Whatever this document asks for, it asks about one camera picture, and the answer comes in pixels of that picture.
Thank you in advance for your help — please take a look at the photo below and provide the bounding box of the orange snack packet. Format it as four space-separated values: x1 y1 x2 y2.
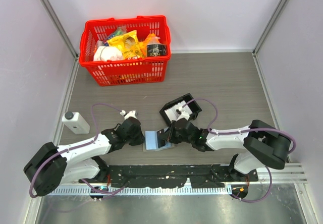
139 33 160 57

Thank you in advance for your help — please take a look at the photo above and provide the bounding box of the white device with grey button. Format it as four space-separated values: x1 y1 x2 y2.
62 111 90 134

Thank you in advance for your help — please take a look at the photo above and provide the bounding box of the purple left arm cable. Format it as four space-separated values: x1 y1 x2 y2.
29 103 126 199

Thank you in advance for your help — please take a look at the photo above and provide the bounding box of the black labelled bottle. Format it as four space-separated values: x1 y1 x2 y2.
146 43 167 57

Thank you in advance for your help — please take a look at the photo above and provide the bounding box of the yellow snack bag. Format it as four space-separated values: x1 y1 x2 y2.
107 30 144 60

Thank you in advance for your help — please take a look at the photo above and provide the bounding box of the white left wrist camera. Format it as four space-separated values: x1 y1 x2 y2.
120 110 137 120

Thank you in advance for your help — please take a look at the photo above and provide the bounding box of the red plastic shopping basket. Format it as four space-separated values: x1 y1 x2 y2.
79 15 171 86

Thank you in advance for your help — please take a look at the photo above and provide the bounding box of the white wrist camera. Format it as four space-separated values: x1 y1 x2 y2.
176 107 190 121
120 110 137 120

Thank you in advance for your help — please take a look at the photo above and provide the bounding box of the green blue snack packet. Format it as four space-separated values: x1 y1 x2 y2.
102 26 127 46

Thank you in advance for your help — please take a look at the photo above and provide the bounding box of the white slotted cable duct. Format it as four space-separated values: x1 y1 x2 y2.
49 185 232 196

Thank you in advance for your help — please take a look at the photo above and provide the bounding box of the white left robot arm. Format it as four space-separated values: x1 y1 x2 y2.
23 117 144 198

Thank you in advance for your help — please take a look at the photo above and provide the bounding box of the grey leather card holder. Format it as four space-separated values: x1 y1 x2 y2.
143 128 175 152

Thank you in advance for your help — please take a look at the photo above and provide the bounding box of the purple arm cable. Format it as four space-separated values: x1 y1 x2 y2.
29 103 126 199
181 98 296 155

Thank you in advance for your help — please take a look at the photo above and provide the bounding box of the black VIP credit card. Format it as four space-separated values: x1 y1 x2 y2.
156 129 166 148

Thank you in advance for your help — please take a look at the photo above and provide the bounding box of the white crumpled plastic bag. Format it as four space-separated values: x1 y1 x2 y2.
93 46 124 62

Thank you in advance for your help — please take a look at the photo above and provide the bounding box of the stack of white cards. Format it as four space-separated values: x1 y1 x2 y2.
164 101 192 121

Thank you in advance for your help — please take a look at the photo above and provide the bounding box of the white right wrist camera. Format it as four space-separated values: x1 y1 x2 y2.
176 107 190 121

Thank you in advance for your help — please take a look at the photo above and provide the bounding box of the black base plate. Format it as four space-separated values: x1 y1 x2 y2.
84 164 258 189

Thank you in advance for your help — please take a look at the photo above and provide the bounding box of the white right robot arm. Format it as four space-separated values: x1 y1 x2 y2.
157 119 296 181

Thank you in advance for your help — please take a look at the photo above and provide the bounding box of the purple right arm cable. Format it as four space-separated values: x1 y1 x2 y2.
181 98 296 155

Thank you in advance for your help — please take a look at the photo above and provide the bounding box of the black card box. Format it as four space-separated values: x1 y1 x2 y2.
159 93 202 126

